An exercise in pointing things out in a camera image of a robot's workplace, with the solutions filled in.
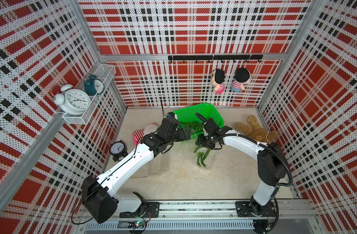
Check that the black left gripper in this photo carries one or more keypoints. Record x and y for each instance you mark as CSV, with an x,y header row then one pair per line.
x,y
182,137

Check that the hanging doll striped shirt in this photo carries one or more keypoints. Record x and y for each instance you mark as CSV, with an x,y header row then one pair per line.
x,y
241,78

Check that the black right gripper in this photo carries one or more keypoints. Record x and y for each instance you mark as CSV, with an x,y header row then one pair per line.
x,y
200,140

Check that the white alarm clock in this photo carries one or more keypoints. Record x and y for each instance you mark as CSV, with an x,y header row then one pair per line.
x,y
72,101

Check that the brown plush bear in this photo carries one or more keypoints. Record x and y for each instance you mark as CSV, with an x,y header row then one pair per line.
x,y
255,131

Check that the white wire wall shelf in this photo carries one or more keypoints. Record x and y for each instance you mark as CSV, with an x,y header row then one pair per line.
x,y
105,73

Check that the green plastic basket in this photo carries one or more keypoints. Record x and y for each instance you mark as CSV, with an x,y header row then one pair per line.
x,y
187,117

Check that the black hook rail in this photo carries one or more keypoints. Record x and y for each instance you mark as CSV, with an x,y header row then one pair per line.
x,y
214,57

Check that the black alarm clock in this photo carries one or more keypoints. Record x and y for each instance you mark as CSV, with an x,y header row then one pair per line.
x,y
118,151

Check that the pink striped plush toy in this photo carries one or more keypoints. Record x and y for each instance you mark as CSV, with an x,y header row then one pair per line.
x,y
138,134

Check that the teal alarm clock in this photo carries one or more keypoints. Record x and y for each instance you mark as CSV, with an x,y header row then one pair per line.
x,y
93,86

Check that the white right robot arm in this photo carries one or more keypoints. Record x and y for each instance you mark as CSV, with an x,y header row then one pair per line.
x,y
272,166

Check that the green circuit board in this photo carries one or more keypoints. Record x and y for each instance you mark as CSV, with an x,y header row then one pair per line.
x,y
131,225

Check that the hanging doll pink shirt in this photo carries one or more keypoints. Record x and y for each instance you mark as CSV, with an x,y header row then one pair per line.
x,y
217,80

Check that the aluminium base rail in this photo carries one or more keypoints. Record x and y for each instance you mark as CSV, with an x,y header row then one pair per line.
x,y
288,216

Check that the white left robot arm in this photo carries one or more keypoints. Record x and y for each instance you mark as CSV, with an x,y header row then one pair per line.
x,y
99,195

